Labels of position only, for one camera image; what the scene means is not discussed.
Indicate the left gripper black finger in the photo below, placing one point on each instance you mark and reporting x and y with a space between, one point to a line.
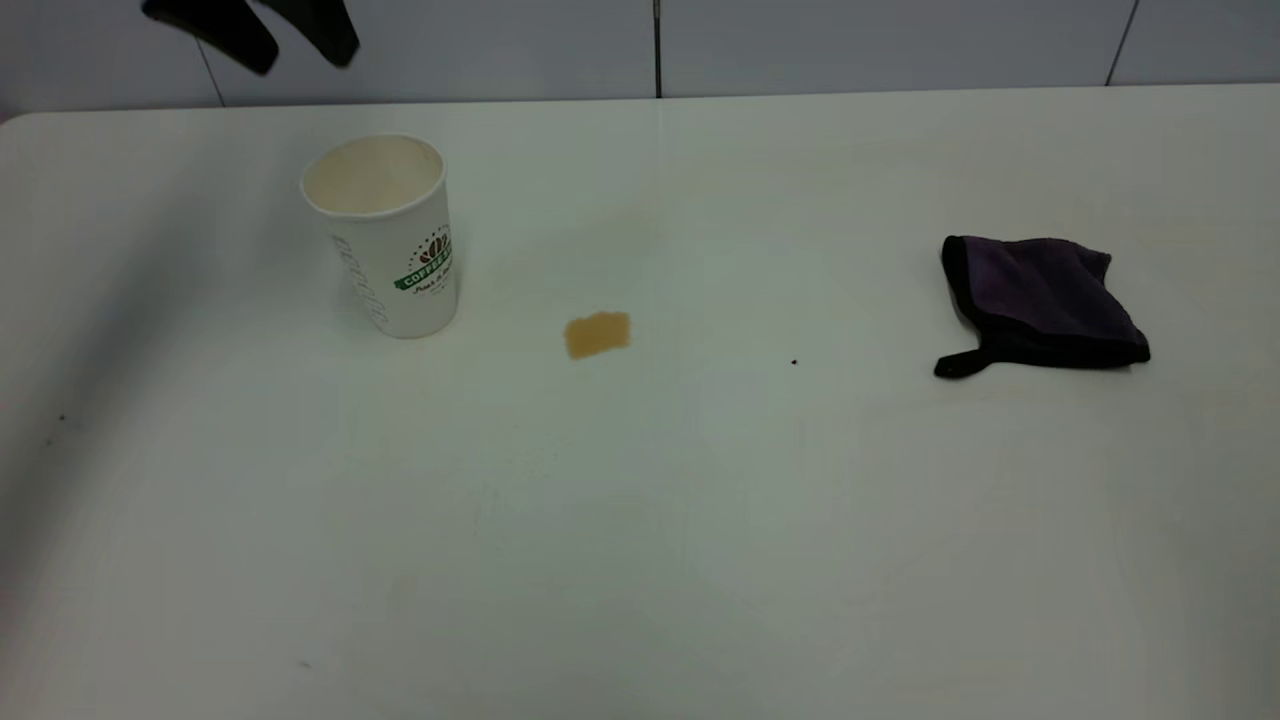
225 28
325 30

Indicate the white paper coffee cup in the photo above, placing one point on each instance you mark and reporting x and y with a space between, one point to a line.
385 250

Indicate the purple cloth with black trim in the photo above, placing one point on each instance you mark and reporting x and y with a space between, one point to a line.
1050 300

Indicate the brown coffee spill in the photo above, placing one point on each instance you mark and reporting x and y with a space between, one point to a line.
598 335

